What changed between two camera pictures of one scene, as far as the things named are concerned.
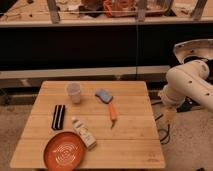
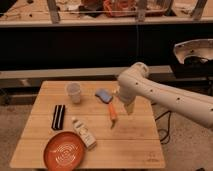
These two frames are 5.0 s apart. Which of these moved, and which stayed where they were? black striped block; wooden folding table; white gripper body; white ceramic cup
Moved: white gripper body
Stayed: white ceramic cup; wooden folding table; black striped block
